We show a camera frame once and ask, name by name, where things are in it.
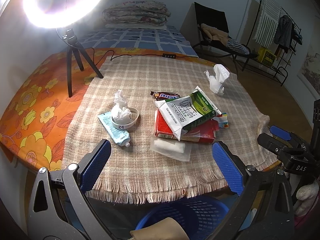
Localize white plastic bag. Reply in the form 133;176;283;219
204;64;230;96

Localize blue plastic trash basket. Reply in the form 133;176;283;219
135;195;238;239

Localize white plush slippers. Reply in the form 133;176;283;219
293;181;319;217

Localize light blue toothpaste tube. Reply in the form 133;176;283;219
98;112;131;147

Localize red cardboard box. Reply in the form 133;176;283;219
155;110;219;144

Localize white wristband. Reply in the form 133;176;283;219
111;107;139;130

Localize colourful paper cup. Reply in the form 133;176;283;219
213;113;229;128

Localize clear plastic packet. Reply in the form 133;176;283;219
150;136;193;162

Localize crumpled white tissue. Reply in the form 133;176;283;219
111;89;128;118

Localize orange floral bed sheet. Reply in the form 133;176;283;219
0;47;218;172

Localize yellow box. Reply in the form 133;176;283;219
257;47;276;67

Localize beige cloth in basket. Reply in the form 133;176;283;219
130;218;189;240

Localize green white milk carton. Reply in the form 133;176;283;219
154;86;222;140

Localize beige plaid woven blanket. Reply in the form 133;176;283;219
62;56;277;204

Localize black metal clothes rack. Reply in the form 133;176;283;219
240;0;303;86

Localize dark jacket on rack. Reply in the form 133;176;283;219
274;15;293;53

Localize striped garment on chair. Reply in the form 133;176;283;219
226;39;250;55

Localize snickers bar wrapper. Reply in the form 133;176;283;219
150;91;180;101

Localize striped towel on rack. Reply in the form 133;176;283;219
253;0;281;48

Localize beige clothes on chair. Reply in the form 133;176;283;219
201;23;231;46

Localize black tripod stand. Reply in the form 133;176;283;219
62;28;104;98

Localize black folding chair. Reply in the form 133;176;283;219
193;2;259;68

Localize blue checkered bed sheet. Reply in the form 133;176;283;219
79;26;197;57

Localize folded floral quilt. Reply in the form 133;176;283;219
102;0;171;29

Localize black power cable with switch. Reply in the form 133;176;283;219
55;28;200;68

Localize white ring light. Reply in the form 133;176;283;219
22;0;101;29

